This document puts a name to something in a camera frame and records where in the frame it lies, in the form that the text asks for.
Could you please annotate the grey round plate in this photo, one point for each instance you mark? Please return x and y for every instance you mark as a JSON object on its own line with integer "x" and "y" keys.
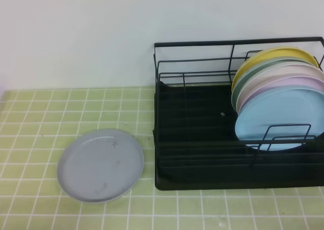
{"x": 100, "y": 166}

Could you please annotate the green plate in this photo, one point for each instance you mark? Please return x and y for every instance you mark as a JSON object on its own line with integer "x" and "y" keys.
{"x": 258, "y": 68}

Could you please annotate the light blue plate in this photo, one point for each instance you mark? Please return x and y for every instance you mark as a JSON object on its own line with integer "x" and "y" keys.
{"x": 277, "y": 119}

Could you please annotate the beige pink plate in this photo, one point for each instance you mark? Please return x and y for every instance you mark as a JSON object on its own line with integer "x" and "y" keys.
{"x": 287, "y": 69}

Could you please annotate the yellow plate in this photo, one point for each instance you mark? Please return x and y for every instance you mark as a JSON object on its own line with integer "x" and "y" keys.
{"x": 273, "y": 53}

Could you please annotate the lilac plate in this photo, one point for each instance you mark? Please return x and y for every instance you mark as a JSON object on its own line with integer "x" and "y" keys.
{"x": 258, "y": 86}

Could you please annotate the black drip tray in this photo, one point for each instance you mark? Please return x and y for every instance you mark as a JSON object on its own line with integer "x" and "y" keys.
{"x": 241, "y": 178}

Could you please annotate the black wire dish rack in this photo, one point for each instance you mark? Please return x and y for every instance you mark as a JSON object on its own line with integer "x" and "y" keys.
{"x": 202, "y": 62}

